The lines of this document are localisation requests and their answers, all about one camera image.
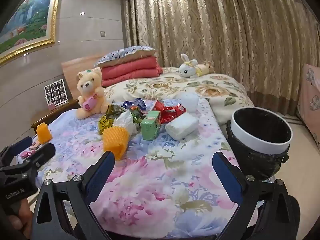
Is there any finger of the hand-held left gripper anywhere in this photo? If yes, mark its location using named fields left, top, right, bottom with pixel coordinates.
left=0, top=135, right=33, bottom=162
left=14, top=142, right=56, bottom=175

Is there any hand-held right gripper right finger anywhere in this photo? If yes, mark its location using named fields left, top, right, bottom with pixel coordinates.
left=212, top=151, right=293, bottom=240

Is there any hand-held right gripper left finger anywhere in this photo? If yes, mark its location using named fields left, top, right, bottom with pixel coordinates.
left=31, top=150, right=116, bottom=240

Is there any white bin with black bag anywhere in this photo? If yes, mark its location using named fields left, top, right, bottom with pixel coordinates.
left=226, top=107, right=293, bottom=182

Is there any gold green pouch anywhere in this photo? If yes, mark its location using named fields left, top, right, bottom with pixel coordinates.
left=97, top=104, right=125, bottom=135

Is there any white plastic bag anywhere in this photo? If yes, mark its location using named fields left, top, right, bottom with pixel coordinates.
left=113, top=110, right=139, bottom=136

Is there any white tissue pack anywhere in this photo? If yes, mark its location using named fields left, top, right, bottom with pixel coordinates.
left=165, top=115, right=200, bottom=140

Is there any green carton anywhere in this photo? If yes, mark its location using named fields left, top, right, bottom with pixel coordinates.
left=140, top=111, right=161, bottom=141

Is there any green foil snack wrapper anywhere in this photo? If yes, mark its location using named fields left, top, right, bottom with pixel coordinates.
left=129, top=105, right=151, bottom=130

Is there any blue snack wrapper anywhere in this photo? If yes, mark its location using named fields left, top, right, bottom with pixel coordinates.
left=122, top=98, right=148, bottom=115

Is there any red snack packet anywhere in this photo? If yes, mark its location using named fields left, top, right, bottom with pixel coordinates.
left=151, top=100, right=187, bottom=125

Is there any white foam net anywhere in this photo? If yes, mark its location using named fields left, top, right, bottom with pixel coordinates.
left=179, top=91, right=200, bottom=113

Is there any person's left hand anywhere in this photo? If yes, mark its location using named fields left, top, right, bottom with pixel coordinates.
left=7, top=199, right=35, bottom=240

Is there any pastel floral blanket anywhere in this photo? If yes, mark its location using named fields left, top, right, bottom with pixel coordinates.
left=15, top=97, right=261, bottom=239

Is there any black white photo collage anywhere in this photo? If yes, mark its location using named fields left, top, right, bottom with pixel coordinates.
left=44, top=79, right=69, bottom=106

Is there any cream teddy bear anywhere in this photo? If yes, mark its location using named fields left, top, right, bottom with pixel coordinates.
left=76, top=67, right=111, bottom=120

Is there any wooden headboard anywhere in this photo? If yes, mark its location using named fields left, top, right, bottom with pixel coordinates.
left=61, top=54, right=105, bottom=98

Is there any cream floral duvet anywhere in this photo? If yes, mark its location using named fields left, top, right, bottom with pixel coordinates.
left=104, top=66, right=255, bottom=126

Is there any folded red quilt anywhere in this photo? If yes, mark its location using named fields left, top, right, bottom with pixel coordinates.
left=101, top=56, right=163, bottom=88

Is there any yellow bear plush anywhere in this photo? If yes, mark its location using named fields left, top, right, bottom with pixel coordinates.
left=196, top=61, right=215, bottom=76

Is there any pink heart print cloth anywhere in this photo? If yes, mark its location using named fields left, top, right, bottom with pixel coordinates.
left=296, top=64, right=320, bottom=152

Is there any white rabbit plush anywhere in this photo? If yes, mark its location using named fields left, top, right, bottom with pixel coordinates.
left=178, top=54, right=201, bottom=78

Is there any blue white patterned pillow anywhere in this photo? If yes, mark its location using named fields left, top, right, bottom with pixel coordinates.
left=96, top=45, right=158, bottom=68

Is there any gold framed landscape painting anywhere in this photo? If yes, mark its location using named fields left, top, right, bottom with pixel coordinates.
left=0, top=0, right=64, bottom=67

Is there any beige patterned curtain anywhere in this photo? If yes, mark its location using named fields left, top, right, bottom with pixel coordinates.
left=121, top=0, right=320, bottom=117

